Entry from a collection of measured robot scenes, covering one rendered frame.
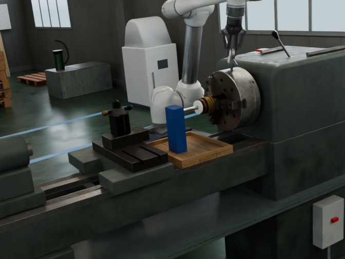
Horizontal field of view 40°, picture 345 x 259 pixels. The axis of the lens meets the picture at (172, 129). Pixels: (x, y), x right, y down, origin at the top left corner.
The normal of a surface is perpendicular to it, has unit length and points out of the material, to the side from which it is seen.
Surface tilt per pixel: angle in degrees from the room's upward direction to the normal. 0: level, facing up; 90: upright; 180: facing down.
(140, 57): 90
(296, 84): 90
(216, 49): 90
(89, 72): 90
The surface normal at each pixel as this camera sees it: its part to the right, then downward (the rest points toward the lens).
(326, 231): 0.54, 0.19
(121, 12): -0.79, 0.24
